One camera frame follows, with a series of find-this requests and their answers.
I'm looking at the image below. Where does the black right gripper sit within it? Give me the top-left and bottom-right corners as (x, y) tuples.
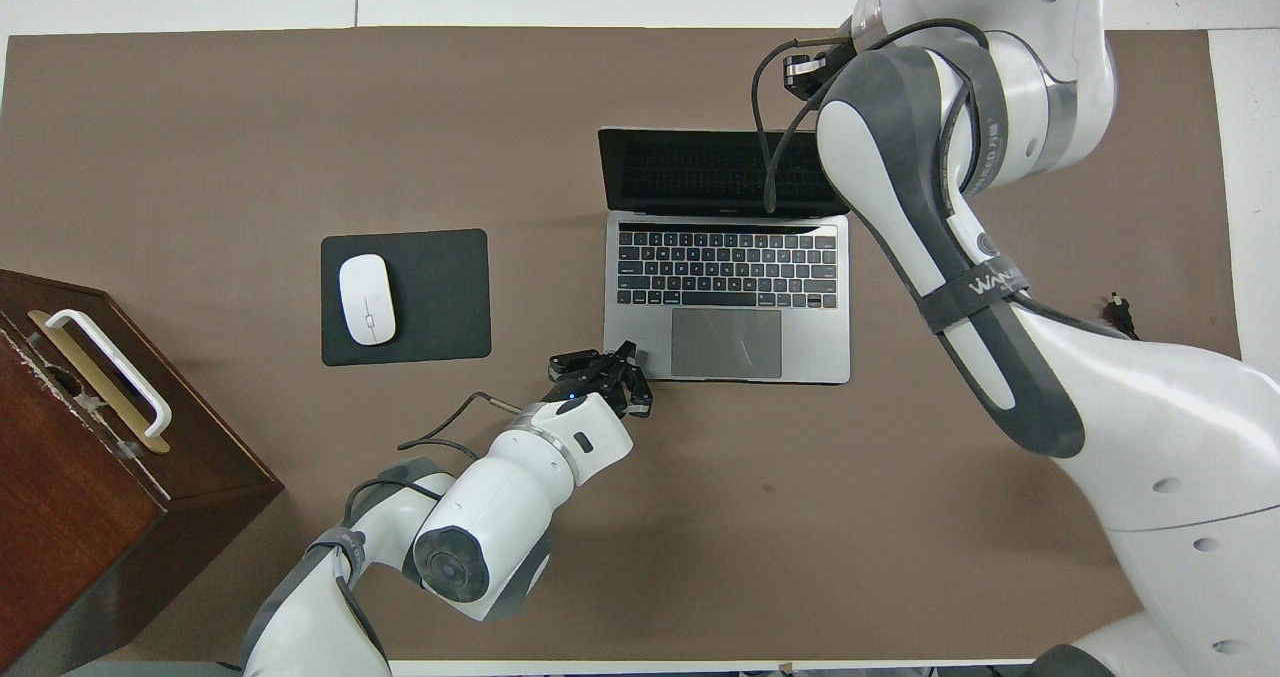
(782, 41), (853, 99)

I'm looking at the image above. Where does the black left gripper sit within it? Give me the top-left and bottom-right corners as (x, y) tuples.
(544, 340), (655, 421)

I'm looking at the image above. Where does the grey aluminium laptop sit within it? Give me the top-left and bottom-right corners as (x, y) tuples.
(598, 127), (854, 386)

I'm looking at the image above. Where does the black mouse pad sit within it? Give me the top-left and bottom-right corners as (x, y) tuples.
(320, 228), (493, 368)

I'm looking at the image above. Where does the white computer mouse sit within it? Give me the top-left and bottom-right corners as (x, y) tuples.
(338, 253), (397, 347)

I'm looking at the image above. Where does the large brown table mat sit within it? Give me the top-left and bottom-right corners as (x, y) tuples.
(0, 27), (1273, 664)

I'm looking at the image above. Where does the dark wooden box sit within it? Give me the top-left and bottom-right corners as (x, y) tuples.
(0, 268), (285, 674)

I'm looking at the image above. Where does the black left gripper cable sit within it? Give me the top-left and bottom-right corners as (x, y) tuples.
(343, 389), (523, 530)

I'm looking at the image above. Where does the black lamp power cord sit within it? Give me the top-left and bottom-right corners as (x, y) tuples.
(1099, 293), (1140, 341)

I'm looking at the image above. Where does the brass handle plate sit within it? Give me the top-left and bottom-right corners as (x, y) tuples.
(28, 309), (172, 455)

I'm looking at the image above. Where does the white box handle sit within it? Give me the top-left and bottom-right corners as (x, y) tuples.
(44, 308), (173, 440)

